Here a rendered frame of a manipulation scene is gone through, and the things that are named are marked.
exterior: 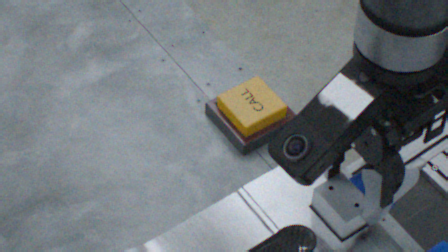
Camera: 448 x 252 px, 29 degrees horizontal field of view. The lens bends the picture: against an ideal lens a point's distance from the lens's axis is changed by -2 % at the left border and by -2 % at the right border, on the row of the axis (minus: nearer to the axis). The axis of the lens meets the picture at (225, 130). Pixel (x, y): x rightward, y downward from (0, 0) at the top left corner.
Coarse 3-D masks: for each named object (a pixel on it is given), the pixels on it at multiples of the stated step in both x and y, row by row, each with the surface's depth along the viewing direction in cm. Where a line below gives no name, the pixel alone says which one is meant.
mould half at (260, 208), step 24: (240, 192) 87; (264, 192) 87; (288, 192) 87; (312, 192) 87; (216, 216) 86; (240, 216) 86; (264, 216) 85; (288, 216) 85; (312, 216) 85; (168, 240) 84; (192, 240) 84; (216, 240) 84; (240, 240) 84; (336, 240) 84; (360, 240) 84; (384, 240) 84
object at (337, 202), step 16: (416, 160) 89; (336, 176) 85; (352, 176) 87; (320, 192) 84; (336, 192) 84; (352, 192) 84; (320, 208) 85; (336, 208) 82; (352, 208) 82; (336, 224) 83; (352, 224) 83; (368, 224) 85
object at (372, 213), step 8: (368, 168) 77; (408, 168) 80; (416, 168) 81; (368, 176) 78; (376, 176) 76; (408, 176) 80; (416, 176) 81; (368, 184) 78; (376, 184) 77; (408, 184) 81; (368, 192) 79; (376, 192) 78; (400, 192) 81; (368, 200) 80; (376, 200) 78; (368, 208) 80; (376, 208) 79; (384, 208) 79; (368, 216) 81; (376, 216) 80; (384, 216) 81
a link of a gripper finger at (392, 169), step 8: (392, 152) 74; (384, 160) 74; (392, 160) 73; (400, 160) 74; (376, 168) 76; (384, 168) 75; (392, 168) 74; (400, 168) 74; (384, 176) 75; (392, 176) 74; (400, 176) 75; (384, 184) 76; (392, 184) 75; (400, 184) 76; (384, 192) 76; (392, 192) 76; (384, 200) 77; (392, 200) 79
